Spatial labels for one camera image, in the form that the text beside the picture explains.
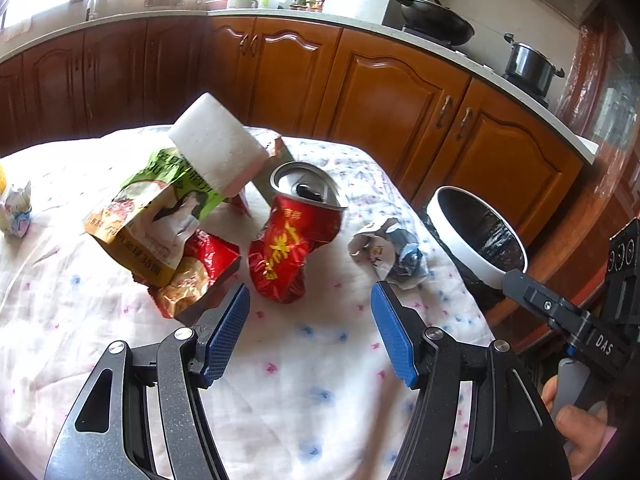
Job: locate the sink faucet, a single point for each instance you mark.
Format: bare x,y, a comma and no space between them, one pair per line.
91,10

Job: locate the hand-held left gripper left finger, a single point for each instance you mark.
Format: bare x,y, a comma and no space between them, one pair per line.
227,330

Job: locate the steel cooking pot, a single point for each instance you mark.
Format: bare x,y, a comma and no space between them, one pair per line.
530,65

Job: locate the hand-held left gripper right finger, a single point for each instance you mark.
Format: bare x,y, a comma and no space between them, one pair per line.
395,332

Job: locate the white bin with black liner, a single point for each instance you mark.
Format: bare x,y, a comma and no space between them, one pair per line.
465,245

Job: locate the black wok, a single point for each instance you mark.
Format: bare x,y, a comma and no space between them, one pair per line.
435,22

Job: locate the silver foil wrapper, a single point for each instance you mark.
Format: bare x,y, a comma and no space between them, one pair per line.
395,255

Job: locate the green snack bag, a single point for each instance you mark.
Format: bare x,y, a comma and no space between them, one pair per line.
135,220

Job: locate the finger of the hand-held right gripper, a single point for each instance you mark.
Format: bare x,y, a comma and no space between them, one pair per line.
542,305

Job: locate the black gas stove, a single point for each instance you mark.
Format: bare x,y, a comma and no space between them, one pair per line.
525,91

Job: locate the wooden kitchen cabinet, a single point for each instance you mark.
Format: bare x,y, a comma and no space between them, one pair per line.
390,90

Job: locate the red snack bag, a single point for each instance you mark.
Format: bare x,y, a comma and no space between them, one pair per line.
205,265

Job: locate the person's right hand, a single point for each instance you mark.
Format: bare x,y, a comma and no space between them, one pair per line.
582,435

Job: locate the crushed red can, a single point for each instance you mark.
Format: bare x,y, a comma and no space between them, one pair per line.
295,240

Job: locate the white kitchen countertop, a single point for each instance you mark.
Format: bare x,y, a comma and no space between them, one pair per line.
360,24

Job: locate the pastel wrapper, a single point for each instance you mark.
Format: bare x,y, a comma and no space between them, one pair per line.
17,210

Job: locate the wooden glass door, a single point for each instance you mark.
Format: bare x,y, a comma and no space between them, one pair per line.
615,110

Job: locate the white foam block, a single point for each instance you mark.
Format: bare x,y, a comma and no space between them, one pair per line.
220,145

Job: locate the floral white tablecloth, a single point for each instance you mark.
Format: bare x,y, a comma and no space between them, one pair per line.
310,375

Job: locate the yellow object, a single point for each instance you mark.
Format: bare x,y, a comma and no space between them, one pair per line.
2,177

